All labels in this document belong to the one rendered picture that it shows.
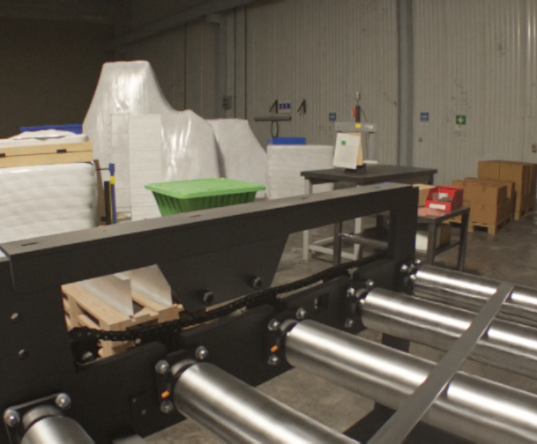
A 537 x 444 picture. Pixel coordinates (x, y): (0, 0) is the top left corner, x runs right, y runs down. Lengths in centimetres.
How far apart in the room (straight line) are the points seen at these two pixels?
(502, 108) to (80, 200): 937
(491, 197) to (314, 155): 307
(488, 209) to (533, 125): 481
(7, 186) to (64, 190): 52
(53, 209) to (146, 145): 116
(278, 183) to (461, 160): 537
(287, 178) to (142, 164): 362
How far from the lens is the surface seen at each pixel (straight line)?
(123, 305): 283
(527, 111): 1106
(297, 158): 773
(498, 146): 1122
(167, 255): 83
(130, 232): 79
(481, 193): 651
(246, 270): 97
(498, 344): 110
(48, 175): 413
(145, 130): 461
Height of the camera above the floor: 134
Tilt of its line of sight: 12 degrees down
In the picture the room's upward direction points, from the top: straight up
